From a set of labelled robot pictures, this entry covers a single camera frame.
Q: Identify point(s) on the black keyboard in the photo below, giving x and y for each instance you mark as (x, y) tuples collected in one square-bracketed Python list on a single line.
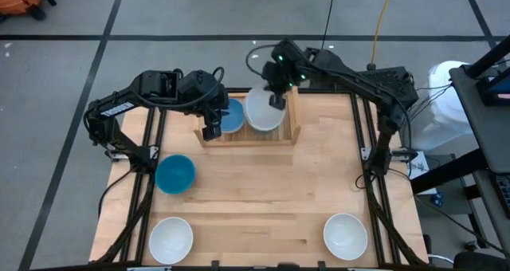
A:
[(503, 195)]

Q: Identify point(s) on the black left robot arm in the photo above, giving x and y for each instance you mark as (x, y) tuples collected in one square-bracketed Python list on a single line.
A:
[(147, 83)]

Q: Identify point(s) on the black metal table frame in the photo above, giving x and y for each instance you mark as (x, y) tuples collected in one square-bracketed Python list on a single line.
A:
[(326, 91)]

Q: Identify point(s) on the white ceramic bowl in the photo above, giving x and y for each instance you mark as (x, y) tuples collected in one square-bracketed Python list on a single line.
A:
[(345, 236), (259, 115), (171, 240)]

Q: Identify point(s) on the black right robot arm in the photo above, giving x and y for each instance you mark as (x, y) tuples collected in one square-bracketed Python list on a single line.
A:
[(382, 83)]

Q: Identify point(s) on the silver aluminium bracket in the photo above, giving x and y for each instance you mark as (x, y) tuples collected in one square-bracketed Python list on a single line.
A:
[(113, 154), (366, 153)]

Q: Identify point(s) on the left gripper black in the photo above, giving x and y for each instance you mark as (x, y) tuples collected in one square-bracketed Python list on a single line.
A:
[(207, 95)]

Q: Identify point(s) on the large teal bowl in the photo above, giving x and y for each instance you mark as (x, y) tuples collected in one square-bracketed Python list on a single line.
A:
[(175, 174)]

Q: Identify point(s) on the white paper note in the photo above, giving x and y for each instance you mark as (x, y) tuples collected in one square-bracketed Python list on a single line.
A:
[(418, 170)]

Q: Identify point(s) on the wooden slatted shelf rack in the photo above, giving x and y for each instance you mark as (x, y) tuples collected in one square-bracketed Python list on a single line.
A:
[(247, 142)]

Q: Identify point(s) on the small grey-blue bowl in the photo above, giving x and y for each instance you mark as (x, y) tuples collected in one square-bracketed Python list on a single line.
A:
[(235, 117)]

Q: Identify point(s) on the small blue object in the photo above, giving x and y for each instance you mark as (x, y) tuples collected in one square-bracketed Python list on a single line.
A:
[(437, 199)]

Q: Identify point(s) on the white plastic bag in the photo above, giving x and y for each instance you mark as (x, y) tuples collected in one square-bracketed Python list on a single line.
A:
[(442, 115)]

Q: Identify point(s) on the black office chair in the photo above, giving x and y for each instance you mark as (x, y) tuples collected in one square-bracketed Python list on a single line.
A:
[(478, 263)]

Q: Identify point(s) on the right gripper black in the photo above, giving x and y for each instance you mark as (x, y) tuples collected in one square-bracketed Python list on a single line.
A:
[(279, 79)]

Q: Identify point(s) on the grey desk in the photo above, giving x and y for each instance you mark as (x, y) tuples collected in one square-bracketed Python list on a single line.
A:
[(490, 143)]

